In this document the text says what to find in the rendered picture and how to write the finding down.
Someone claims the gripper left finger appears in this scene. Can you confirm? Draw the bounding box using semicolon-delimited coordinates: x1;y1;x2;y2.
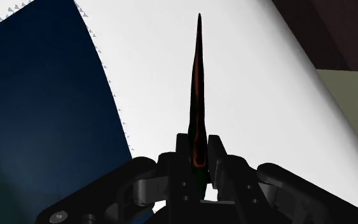
34;133;200;224

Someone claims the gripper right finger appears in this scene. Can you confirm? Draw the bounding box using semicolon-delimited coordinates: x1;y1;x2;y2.
208;134;358;224

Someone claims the thin black red-edged pointed object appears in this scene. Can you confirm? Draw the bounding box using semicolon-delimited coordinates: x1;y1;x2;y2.
187;13;211;201

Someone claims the white bed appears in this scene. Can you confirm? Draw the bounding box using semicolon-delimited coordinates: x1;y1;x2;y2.
0;0;358;218

